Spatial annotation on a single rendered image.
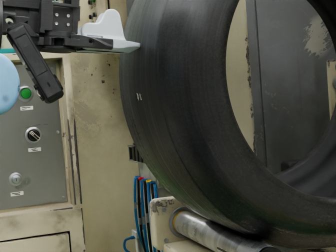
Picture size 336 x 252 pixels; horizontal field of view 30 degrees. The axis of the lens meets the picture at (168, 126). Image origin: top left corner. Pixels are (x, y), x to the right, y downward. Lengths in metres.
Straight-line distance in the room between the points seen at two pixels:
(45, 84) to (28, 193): 0.69
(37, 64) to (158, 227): 0.47
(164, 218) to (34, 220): 0.40
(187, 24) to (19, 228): 0.80
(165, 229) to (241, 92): 0.32
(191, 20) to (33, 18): 0.22
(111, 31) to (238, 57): 0.44
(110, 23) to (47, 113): 0.66
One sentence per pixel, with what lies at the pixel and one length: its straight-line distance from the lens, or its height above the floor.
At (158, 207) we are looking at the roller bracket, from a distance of 1.20.
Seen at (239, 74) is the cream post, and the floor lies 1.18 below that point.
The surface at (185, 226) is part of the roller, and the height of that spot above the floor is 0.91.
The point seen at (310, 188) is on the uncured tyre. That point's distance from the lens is 1.23.
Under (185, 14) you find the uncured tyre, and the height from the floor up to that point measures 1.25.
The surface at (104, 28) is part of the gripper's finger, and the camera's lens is 0.90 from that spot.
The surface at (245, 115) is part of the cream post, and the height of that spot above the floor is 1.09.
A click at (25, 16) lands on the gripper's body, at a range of 0.89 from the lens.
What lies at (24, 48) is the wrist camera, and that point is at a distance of 0.88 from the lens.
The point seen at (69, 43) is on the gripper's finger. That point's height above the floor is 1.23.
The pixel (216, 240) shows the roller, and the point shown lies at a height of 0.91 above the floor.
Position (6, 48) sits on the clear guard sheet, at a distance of 1.51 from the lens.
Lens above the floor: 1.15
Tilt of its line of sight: 3 degrees down
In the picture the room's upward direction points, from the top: 4 degrees counter-clockwise
